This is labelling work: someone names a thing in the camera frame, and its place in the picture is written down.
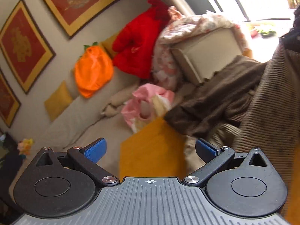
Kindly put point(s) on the orange pumpkin cushion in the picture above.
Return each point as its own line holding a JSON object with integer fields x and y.
{"x": 93, "y": 72}

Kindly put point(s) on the floral blanket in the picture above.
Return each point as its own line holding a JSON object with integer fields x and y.
{"x": 187, "y": 28}

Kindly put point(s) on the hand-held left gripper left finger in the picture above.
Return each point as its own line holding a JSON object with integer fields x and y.
{"x": 96, "y": 150}

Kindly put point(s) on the small flower toy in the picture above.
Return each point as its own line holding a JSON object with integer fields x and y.
{"x": 25, "y": 146}

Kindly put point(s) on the dark brown cloth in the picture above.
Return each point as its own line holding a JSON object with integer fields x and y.
{"x": 211, "y": 98}

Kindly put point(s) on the pink cloth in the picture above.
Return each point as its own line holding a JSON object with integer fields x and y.
{"x": 140, "y": 93}

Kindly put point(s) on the green potted plants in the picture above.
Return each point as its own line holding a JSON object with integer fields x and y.
{"x": 264, "y": 31}

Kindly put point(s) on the red gold framed picture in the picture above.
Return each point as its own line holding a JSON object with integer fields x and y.
{"x": 77, "y": 2}
{"x": 23, "y": 44}
{"x": 5, "y": 100}

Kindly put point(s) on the red jacket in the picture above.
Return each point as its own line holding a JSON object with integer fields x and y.
{"x": 138, "y": 42}

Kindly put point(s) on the beige crumpled cloth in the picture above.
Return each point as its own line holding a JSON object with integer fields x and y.
{"x": 116, "y": 103}

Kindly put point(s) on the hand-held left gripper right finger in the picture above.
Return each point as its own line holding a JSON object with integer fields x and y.
{"x": 207, "y": 150}

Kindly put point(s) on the window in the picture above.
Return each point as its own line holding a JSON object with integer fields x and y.
{"x": 257, "y": 0}

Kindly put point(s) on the yellow cushion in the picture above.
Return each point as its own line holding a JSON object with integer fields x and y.
{"x": 58, "y": 102}
{"x": 109, "y": 44}

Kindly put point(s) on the beige sofa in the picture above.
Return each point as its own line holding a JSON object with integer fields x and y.
{"x": 206, "y": 51}

